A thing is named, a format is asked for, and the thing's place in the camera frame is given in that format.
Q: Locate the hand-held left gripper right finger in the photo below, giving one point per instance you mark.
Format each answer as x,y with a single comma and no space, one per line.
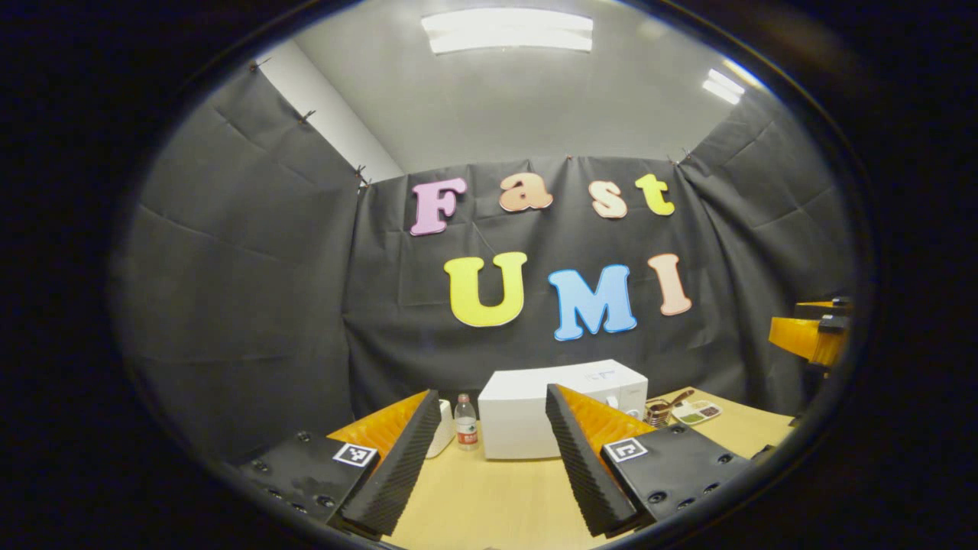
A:
584,466

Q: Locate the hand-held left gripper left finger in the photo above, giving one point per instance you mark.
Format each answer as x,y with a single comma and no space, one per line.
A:
405,466

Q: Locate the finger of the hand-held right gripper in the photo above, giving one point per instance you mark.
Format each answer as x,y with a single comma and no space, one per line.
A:
825,307
802,336

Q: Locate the white microwave oven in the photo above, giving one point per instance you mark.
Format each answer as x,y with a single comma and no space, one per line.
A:
519,416

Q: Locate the white toaster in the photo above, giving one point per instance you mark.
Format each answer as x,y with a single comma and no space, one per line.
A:
443,428

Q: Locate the clear plastic bottle red label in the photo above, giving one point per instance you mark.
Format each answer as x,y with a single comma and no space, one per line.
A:
466,428

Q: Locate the brown wooden spoon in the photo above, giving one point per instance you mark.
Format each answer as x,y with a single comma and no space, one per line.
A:
676,397

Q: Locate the white divided dish of grains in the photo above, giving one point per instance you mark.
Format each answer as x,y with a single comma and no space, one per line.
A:
697,413

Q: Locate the black backdrop cloth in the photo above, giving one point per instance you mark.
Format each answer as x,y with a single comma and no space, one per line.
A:
267,305

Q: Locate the small ceiling light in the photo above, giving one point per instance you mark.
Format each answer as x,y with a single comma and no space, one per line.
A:
723,86

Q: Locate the large ceiling light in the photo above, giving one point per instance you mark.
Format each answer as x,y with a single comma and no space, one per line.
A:
508,30

